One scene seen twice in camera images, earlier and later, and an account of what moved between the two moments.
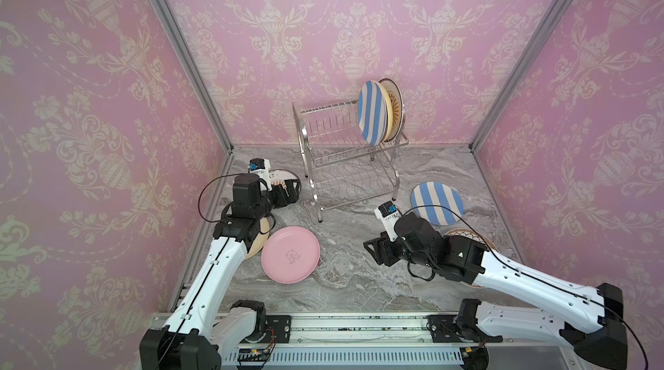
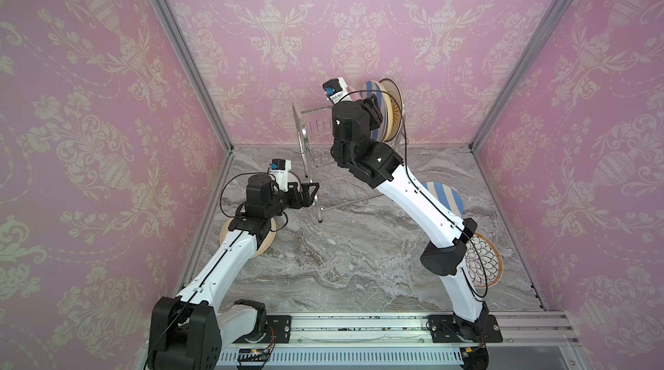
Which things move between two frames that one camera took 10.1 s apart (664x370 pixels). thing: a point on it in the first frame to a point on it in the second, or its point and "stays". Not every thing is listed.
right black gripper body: (405, 251) to (341, 156)
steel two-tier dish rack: (342, 167) stays
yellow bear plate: (389, 107) stays
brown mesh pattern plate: (394, 92) stays
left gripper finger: (292, 188) to (307, 198)
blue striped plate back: (441, 194) stays
